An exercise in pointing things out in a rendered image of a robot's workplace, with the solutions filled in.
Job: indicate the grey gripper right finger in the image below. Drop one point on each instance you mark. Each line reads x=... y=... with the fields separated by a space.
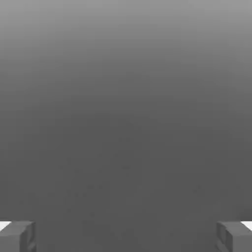
x=235 y=238

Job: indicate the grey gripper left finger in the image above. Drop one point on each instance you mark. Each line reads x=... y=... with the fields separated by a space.
x=17 y=237

